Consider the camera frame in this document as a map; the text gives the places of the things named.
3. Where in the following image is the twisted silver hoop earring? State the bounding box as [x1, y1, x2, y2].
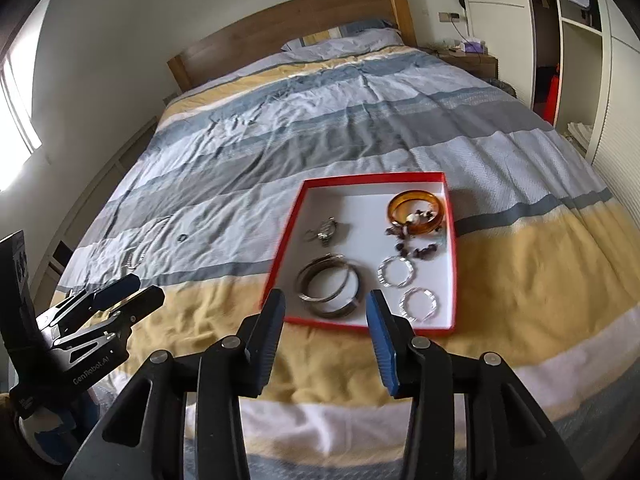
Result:
[398, 287, 438, 323]

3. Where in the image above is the amber resin bangle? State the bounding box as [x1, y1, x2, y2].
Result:
[386, 190, 446, 236]

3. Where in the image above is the thin silver bangle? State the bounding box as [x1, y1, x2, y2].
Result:
[294, 254, 350, 304]

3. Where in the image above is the red jewelry box tray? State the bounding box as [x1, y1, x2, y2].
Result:
[265, 171, 457, 336]

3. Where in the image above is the gloved left hand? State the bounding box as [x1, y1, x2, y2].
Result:
[1, 393, 86, 479]

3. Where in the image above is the dark metal bangle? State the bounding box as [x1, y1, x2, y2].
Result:
[295, 255, 363, 320]

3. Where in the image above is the silver pendant charm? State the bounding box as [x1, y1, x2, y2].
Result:
[304, 217, 337, 247]

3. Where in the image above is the striped duvet cover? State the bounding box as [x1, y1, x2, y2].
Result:
[58, 46, 639, 479]

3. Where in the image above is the window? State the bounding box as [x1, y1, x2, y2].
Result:
[0, 0, 51, 191]

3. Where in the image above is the wooden nightstand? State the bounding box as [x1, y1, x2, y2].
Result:
[423, 48, 498, 79]

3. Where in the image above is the red object in wardrobe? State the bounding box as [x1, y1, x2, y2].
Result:
[542, 64, 560, 124]

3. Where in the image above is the purple tissue box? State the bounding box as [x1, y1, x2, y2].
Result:
[459, 39, 487, 55]

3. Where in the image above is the grey pillow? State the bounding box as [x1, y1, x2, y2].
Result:
[281, 18, 404, 61]

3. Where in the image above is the wooden headboard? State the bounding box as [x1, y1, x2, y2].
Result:
[167, 0, 418, 92]

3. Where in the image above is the white wardrobe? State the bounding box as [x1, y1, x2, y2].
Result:
[462, 0, 639, 216]

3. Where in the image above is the dark beaded bracelet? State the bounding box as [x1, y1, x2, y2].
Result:
[384, 209, 446, 261]

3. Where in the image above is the wall socket panel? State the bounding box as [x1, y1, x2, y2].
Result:
[438, 12, 461, 23]

